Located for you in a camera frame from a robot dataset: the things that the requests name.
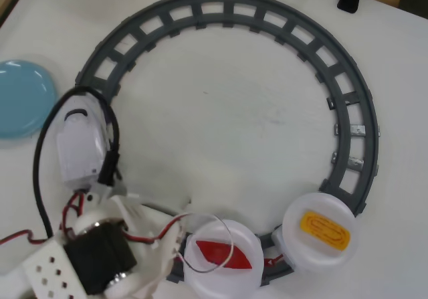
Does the yellow egg sushi toy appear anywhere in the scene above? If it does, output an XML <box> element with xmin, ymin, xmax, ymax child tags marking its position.
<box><xmin>300</xmin><ymin>211</ymin><xmax>352</xmax><ymax>252</ymax></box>

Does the thick black camera cable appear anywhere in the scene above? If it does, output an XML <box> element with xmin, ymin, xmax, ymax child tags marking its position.
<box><xmin>32</xmin><ymin>87</ymin><xmax>122</xmax><ymax>239</ymax></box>

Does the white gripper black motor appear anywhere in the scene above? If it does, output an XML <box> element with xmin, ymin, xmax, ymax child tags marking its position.
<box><xmin>62</xmin><ymin>194</ymin><xmax>188</xmax><ymax>298</ymax></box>

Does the white Shinkansen toy locomotive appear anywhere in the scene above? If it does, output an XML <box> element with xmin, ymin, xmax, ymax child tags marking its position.
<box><xmin>57</xmin><ymin>93</ymin><xmax>110</xmax><ymax>188</ymax></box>

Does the red tuna sushi toy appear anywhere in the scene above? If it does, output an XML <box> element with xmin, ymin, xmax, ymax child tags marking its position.
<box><xmin>195</xmin><ymin>240</ymin><xmax>253</xmax><ymax>270</ymax></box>

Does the blue round dish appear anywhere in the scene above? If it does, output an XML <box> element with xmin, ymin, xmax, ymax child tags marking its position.
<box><xmin>0</xmin><ymin>58</ymin><xmax>58</xmax><ymax>142</ymax></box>

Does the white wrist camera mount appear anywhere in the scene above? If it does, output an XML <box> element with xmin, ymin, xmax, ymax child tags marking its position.
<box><xmin>83</xmin><ymin>183</ymin><xmax>113</xmax><ymax>213</ymax></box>

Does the red black servo wire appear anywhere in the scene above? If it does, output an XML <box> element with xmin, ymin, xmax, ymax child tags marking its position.
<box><xmin>122</xmin><ymin>213</ymin><xmax>183</xmax><ymax>246</ymax></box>
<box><xmin>0</xmin><ymin>228</ymin><xmax>47</xmax><ymax>246</ymax></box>
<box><xmin>60</xmin><ymin>193</ymin><xmax>86</xmax><ymax>238</ymax></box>

